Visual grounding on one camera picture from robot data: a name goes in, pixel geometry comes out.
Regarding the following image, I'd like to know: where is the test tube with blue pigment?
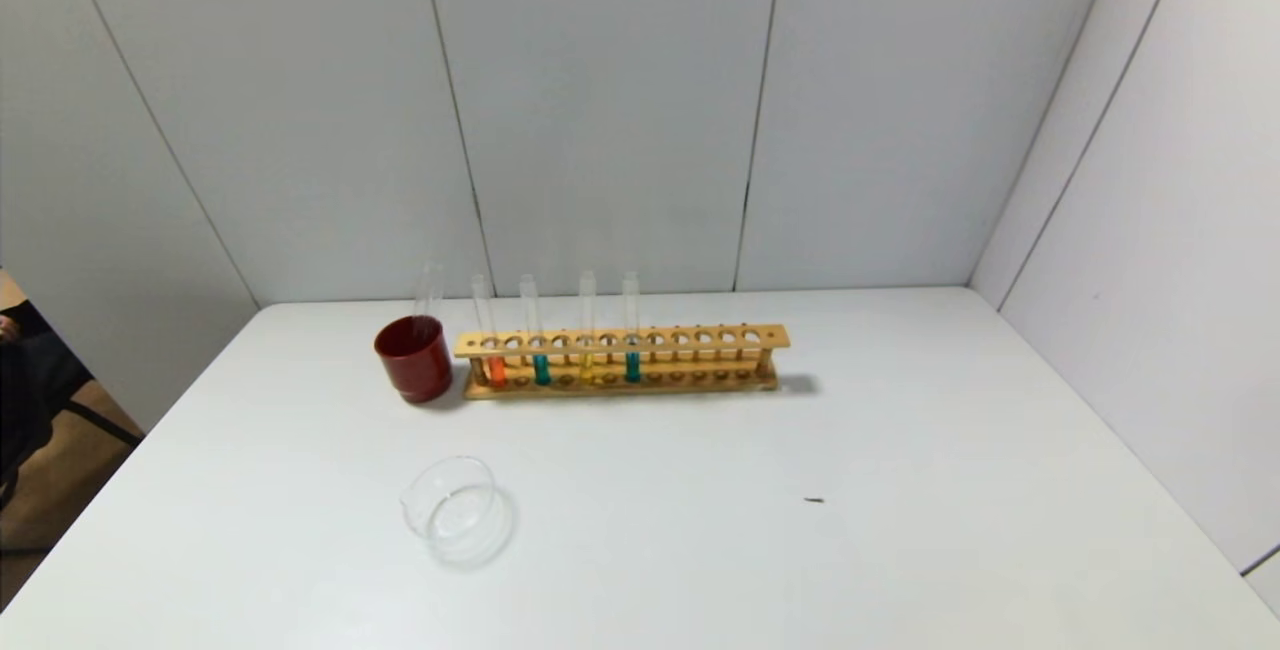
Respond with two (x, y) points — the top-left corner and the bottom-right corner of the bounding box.
(519, 274), (551, 387)

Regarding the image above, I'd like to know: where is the test tube with red pigment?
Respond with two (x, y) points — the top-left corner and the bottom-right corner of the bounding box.
(471, 275), (507, 388)

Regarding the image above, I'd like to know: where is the wooden test tube rack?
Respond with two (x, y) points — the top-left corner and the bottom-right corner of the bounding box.
(453, 323), (791, 400)

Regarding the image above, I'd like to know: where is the test tube with teal pigment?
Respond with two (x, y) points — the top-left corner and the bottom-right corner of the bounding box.
(622, 271), (642, 384)

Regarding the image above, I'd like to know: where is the test tube with yellow pigment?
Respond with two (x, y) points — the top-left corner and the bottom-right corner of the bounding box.
(579, 270), (597, 383)

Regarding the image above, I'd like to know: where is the empty glass test tube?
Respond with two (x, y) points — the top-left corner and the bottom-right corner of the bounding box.
(414, 263), (444, 323)

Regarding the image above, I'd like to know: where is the dark red cup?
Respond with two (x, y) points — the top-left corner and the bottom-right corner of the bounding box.
(374, 315), (453, 404)

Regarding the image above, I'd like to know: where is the clear glass beaker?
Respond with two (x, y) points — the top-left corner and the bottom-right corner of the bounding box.
(400, 456), (515, 568)

